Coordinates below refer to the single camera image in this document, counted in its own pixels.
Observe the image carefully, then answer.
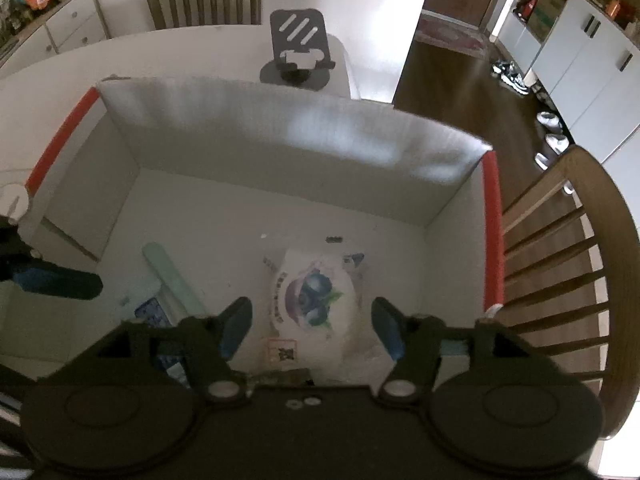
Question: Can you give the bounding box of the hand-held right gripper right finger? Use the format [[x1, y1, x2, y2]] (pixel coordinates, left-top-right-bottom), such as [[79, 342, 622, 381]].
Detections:
[[371, 296, 526, 406]]

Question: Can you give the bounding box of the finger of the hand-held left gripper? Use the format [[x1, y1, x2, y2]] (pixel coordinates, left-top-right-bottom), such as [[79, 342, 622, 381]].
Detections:
[[0, 215, 104, 302]]

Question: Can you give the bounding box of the white wall cabinet unit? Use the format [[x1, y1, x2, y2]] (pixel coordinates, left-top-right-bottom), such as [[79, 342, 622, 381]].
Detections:
[[492, 0, 640, 211]]

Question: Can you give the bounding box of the blue packet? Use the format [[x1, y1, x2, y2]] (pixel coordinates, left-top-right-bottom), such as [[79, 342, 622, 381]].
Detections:
[[120, 280, 193, 386]]

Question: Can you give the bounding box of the grey metal phone stand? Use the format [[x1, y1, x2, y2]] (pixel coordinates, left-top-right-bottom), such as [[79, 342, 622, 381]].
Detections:
[[260, 7, 337, 88]]

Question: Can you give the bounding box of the patterned floor rug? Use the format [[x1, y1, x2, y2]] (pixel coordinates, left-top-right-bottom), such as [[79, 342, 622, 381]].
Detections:
[[415, 10, 487, 56]]

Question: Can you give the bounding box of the red cardboard box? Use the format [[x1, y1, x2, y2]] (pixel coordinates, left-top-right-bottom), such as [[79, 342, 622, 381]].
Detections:
[[25, 76, 506, 386]]

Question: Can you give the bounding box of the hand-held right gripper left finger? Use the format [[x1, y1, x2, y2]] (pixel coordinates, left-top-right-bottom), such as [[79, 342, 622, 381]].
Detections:
[[95, 296, 253, 406]]

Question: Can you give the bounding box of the white blueberry print packet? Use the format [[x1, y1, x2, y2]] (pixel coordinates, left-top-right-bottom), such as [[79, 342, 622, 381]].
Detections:
[[262, 246, 396, 386]]

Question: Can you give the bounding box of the white sideboard cabinet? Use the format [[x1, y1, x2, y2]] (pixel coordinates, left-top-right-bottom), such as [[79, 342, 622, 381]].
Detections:
[[0, 0, 110, 78]]

